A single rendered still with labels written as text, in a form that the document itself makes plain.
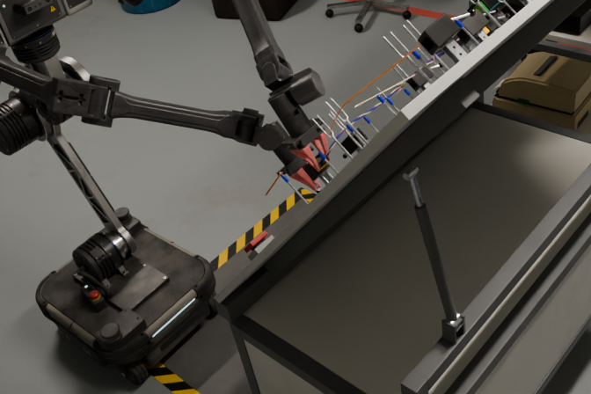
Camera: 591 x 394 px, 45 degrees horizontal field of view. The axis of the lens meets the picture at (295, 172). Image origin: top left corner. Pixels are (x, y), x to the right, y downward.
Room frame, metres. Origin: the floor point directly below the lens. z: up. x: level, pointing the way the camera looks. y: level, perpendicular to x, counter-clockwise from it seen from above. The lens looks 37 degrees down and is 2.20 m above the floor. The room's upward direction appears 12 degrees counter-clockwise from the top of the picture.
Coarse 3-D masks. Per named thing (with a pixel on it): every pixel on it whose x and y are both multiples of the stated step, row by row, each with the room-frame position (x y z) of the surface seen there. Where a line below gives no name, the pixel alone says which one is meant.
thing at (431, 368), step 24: (576, 192) 1.28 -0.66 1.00; (552, 216) 1.22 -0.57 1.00; (528, 240) 1.16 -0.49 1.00; (552, 240) 1.17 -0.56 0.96; (504, 264) 1.10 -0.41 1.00; (528, 264) 1.10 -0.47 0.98; (504, 288) 1.03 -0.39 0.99; (456, 312) 0.95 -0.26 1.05; (480, 312) 0.98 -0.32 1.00; (456, 336) 0.93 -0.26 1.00; (432, 360) 0.89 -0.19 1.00; (408, 384) 0.84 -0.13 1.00; (432, 384) 0.85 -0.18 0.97
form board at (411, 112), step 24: (552, 0) 1.17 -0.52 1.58; (504, 24) 0.98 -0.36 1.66; (480, 48) 0.93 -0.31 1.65; (456, 72) 0.88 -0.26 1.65; (432, 96) 0.84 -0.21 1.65; (408, 120) 0.80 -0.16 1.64; (384, 144) 0.85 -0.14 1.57; (360, 168) 0.89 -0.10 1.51; (336, 192) 0.97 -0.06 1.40; (312, 216) 1.12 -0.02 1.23; (288, 240) 1.27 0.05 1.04
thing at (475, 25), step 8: (496, 8) 1.70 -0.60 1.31; (480, 16) 1.65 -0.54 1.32; (464, 24) 1.63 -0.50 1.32; (472, 24) 1.63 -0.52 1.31; (480, 24) 1.63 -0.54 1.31; (464, 32) 1.66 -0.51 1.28; (472, 32) 1.62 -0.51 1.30; (480, 32) 1.63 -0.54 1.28; (464, 40) 1.64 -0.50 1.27; (480, 40) 1.63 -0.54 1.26
